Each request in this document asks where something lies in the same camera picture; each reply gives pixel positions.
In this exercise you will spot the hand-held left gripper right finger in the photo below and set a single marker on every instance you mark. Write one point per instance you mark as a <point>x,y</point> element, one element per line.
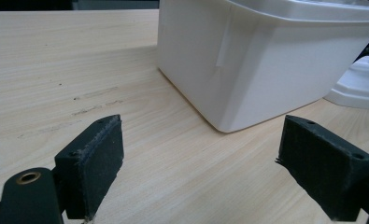
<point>325,165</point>

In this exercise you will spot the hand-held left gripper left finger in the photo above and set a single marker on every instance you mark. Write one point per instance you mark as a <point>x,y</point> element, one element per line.
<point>92,168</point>

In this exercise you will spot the white plastic storage box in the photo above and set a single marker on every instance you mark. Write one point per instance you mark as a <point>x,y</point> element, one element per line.
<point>266,62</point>

